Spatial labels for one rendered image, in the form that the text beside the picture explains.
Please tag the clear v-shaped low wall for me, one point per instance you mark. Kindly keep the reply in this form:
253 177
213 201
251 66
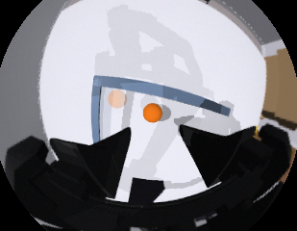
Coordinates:
126 84

